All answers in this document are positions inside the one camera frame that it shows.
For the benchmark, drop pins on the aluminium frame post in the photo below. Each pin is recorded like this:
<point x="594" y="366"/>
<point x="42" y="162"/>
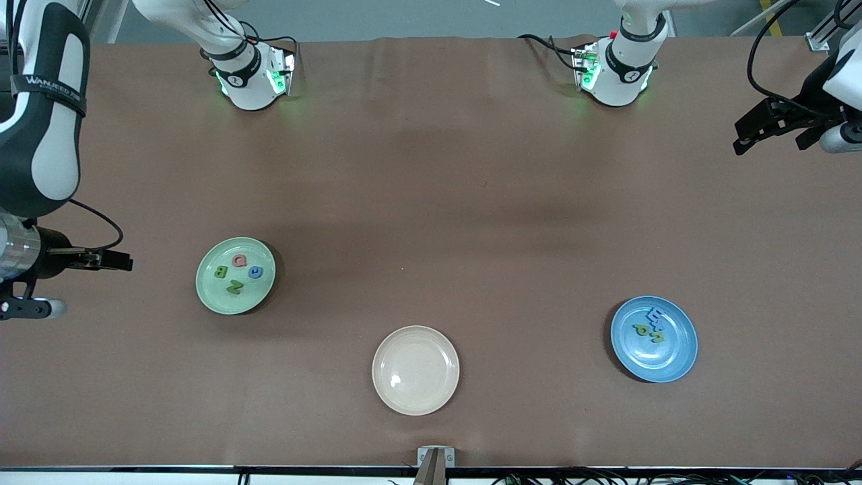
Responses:
<point x="816" y="44"/>

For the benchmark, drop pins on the beige plate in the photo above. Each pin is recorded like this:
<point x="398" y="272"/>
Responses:
<point x="415" y="370"/>

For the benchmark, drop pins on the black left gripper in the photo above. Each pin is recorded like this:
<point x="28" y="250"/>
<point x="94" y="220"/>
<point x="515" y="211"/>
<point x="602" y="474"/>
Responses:
<point x="810" y="98"/>

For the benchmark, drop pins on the green foam letter p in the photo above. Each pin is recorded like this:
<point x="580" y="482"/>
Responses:
<point x="642" y="329"/>

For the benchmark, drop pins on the blue foam letter E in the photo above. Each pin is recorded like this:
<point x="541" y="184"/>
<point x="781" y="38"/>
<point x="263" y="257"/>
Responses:
<point x="654" y="315"/>

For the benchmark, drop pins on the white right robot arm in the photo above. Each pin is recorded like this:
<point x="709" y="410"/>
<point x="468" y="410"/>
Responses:
<point x="47" y="148"/>

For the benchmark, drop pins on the green foam letter B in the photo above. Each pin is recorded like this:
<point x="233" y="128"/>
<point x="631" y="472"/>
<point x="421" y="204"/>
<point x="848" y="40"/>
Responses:
<point x="220" y="272"/>

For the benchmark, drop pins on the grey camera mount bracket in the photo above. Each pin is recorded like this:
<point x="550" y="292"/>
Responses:
<point x="423" y="458"/>

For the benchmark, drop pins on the green foam letter N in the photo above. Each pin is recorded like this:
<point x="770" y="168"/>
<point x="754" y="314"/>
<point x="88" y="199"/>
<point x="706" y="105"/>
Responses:
<point x="234" y="287"/>

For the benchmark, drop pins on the blue foam letter C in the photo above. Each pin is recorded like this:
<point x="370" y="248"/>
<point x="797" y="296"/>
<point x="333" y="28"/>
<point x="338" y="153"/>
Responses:
<point x="255" y="273"/>

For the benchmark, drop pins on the white table edge rail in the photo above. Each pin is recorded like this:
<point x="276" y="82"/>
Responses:
<point x="135" y="479"/>

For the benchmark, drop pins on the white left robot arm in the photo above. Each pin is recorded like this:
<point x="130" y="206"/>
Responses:
<point x="623" y="74"/>

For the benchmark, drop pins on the blue plate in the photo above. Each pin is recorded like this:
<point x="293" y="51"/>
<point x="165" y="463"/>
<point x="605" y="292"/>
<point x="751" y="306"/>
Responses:
<point x="667" y="364"/>

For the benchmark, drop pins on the red foam letter Q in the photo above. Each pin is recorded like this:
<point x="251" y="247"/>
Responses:
<point x="235" y="260"/>

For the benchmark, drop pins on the pale green plate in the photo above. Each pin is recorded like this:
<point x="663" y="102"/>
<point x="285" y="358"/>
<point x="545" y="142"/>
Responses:
<point x="236" y="303"/>

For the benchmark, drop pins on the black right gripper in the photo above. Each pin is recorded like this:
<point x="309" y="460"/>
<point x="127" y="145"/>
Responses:
<point x="52" y="252"/>

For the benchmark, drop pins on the white tube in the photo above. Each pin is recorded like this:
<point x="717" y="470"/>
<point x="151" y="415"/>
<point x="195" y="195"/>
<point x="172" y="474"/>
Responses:
<point x="747" y="25"/>

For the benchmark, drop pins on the brown table cloth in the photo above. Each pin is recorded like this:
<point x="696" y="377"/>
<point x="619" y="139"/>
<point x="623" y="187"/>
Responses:
<point x="377" y="135"/>

